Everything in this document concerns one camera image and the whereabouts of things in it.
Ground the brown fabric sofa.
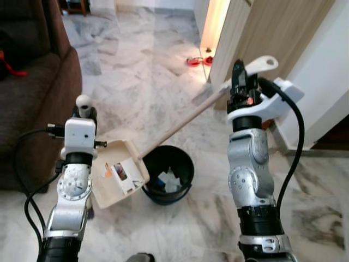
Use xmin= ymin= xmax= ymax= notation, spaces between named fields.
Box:
xmin=0 ymin=0 xmax=83 ymax=192

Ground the white printed card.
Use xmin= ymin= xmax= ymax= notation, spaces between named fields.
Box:
xmin=112 ymin=157 xmax=141 ymax=195

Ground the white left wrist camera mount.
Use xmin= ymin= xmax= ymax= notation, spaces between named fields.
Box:
xmin=63 ymin=117 xmax=99 ymax=159

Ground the black plastic waste bin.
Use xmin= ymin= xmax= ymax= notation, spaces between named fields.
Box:
xmin=141 ymin=145 xmax=195 ymax=206

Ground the red strap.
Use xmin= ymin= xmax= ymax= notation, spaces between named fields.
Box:
xmin=0 ymin=50 xmax=28 ymax=77

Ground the dark wooden step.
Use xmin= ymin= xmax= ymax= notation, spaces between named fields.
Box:
xmin=314 ymin=123 xmax=349 ymax=151

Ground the dark wooden stool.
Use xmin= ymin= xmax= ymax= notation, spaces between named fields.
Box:
xmin=57 ymin=0 xmax=91 ymax=16

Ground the light wooden door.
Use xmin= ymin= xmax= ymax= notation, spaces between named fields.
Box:
xmin=209 ymin=0 xmax=336 ymax=112

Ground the cream long handled dustpan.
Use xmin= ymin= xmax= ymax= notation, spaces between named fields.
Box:
xmin=90 ymin=55 xmax=279 ymax=211

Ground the white crumpled paper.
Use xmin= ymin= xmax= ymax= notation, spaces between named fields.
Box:
xmin=158 ymin=169 xmax=183 ymax=193

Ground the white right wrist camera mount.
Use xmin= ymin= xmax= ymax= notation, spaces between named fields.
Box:
xmin=227 ymin=78 xmax=305 ymax=125

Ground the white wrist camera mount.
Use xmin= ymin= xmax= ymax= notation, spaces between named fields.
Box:
xmin=227 ymin=78 xmax=305 ymax=125
xmin=63 ymin=117 xmax=99 ymax=159

